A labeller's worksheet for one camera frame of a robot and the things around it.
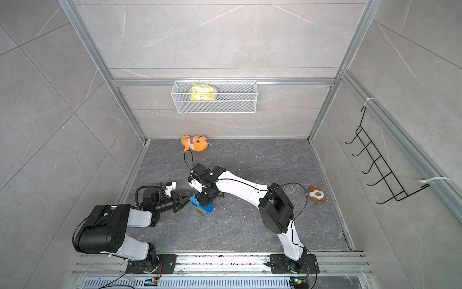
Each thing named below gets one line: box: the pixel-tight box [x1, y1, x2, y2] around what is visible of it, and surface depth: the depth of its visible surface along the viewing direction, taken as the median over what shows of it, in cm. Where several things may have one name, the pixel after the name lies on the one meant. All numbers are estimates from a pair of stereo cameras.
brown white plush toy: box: [308, 184, 327, 203], surface depth 92 cm
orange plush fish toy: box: [181, 134, 213, 152], surface depth 111 cm
